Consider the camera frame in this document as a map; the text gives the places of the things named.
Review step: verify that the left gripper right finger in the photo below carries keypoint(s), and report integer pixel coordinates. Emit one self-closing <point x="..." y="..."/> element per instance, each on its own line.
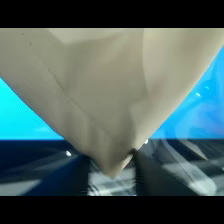
<point x="153" y="180"/>

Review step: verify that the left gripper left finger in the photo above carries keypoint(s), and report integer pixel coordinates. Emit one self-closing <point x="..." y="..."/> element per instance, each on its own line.
<point x="71" y="183"/>

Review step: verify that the tan pants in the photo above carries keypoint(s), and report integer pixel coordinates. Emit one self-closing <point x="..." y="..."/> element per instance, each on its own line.
<point x="110" y="93"/>

